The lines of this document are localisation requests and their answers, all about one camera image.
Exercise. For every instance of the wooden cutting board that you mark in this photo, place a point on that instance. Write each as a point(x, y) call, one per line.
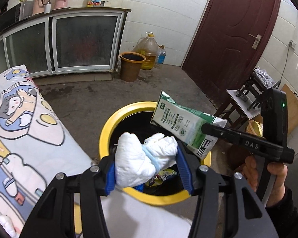
point(295, 111)

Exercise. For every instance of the silver foil bag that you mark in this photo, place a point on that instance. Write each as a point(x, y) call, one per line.
point(264, 76)

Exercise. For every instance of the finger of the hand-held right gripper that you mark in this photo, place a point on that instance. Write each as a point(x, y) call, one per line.
point(238, 137)

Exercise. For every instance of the dark brown wooden door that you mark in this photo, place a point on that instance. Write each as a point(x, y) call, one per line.
point(226, 42)

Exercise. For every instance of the person's right hand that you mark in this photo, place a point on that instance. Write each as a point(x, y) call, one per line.
point(279, 181)

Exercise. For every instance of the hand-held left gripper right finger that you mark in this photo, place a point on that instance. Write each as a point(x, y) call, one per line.
point(186, 176)

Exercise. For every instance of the glass fronted counter cabinet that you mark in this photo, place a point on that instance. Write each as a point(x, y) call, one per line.
point(84, 42)

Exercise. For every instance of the person's right forearm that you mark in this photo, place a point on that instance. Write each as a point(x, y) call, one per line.
point(285, 215)

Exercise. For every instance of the cartoon printed snack packet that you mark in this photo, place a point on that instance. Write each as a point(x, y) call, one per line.
point(164, 176)

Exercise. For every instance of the cartoon printed tablecloth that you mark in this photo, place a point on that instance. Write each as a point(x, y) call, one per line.
point(27, 133)

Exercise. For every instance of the black microwave oven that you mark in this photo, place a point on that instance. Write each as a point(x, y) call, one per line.
point(10, 17)

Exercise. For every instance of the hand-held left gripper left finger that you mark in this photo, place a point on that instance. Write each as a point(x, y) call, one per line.
point(110, 181)

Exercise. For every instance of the black metal tool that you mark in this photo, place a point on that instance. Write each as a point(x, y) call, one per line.
point(253, 91)

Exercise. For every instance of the small white bottle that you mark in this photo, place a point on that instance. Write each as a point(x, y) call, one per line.
point(47, 8)

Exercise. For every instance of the clear water bottle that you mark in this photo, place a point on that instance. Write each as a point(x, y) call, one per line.
point(161, 57)

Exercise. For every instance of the yellow rimmed trash bin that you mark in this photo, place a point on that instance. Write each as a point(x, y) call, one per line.
point(105, 133)

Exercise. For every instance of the brown plastic bucket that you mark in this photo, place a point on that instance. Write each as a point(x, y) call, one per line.
point(131, 68)

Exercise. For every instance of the green milk carton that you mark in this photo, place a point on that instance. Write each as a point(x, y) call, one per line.
point(178, 121)

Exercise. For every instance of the yellow plastic bag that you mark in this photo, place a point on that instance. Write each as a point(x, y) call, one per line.
point(254, 129)

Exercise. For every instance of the white tissue bundle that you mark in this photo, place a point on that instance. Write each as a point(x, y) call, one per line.
point(131, 163)

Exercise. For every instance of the large cooking oil jug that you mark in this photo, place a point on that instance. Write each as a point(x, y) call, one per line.
point(149, 52)

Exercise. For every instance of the white wall socket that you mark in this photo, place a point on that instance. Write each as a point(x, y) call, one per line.
point(292, 43)

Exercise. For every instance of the wooden stool white top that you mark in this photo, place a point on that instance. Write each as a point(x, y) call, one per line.
point(241, 104)

